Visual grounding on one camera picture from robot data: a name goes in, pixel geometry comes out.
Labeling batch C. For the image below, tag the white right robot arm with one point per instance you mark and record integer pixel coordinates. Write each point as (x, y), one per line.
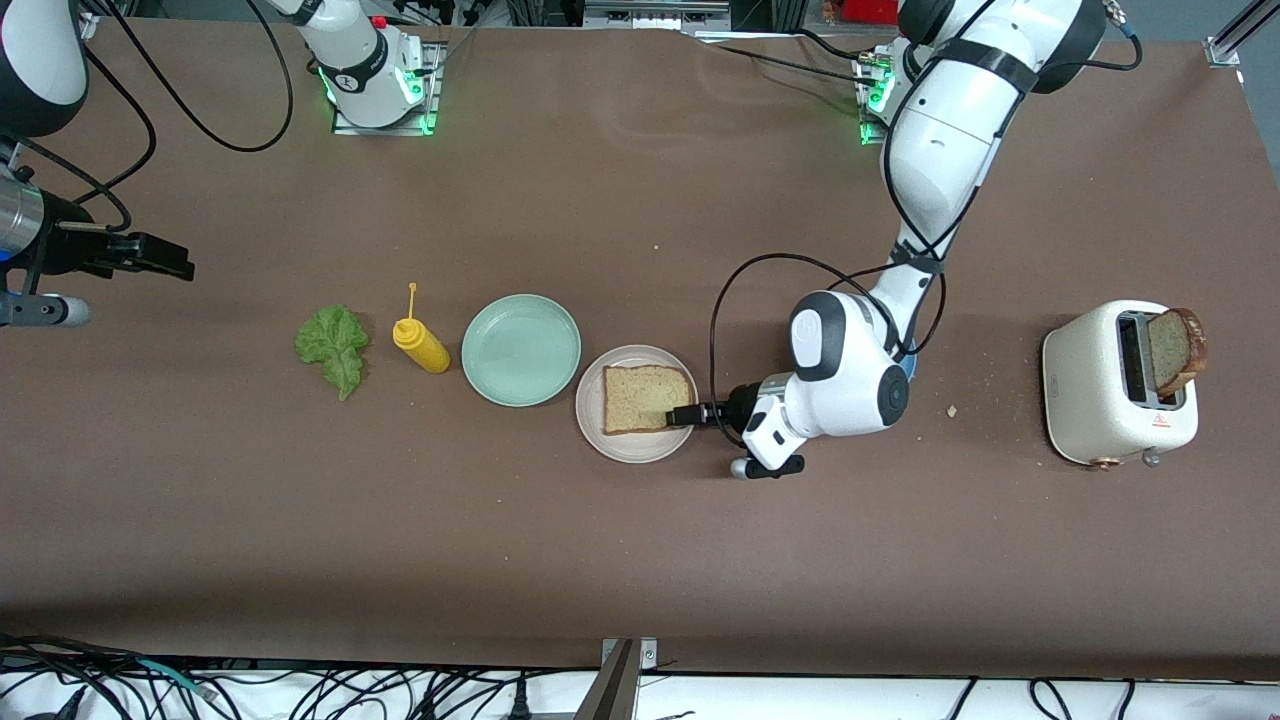
(40, 60)

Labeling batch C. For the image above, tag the grey metal box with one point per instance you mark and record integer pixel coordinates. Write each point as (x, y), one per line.
(650, 15)

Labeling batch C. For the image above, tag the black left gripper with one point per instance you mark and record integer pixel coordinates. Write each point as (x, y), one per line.
(741, 405)

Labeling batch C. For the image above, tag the aluminium frame rail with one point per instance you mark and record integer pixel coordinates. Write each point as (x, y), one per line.
(1222, 50)
(85, 22)

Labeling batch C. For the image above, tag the beige plate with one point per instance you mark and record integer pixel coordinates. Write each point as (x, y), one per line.
(630, 450)

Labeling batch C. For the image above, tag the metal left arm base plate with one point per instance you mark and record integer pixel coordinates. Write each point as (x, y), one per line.
(872, 135)

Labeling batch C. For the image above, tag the dark grey metal bar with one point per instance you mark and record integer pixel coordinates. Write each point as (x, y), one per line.
(610, 695)

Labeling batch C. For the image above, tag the silver metal bracket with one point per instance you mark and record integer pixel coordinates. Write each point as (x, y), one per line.
(648, 655)

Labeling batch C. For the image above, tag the mint green plate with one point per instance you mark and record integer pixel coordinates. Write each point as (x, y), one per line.
(521, 350)

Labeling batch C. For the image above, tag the brown toasted bread slice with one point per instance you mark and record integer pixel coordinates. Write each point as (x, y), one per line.
(1175, 350)
(640, 398)

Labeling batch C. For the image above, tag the red box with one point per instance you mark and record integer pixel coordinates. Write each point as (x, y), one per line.
(870, 10)

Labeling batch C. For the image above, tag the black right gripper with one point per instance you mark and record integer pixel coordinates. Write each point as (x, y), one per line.
(72, 247)

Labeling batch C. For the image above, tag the cream white toaster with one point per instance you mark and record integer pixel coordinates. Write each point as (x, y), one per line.
(1085, 400)

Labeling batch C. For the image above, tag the green lettuce leaf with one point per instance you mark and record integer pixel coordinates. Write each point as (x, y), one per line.
(335, 345)

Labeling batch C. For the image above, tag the blue plate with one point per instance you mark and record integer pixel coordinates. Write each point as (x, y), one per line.
(908, 368)

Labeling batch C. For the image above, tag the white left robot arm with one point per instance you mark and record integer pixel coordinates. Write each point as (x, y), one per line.
(940, 150)

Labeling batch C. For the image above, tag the yellow mustard squeeze bottle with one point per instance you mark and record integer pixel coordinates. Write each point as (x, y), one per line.
(425, 348)

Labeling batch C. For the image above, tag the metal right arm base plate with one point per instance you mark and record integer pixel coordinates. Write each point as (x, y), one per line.
(380, 131)

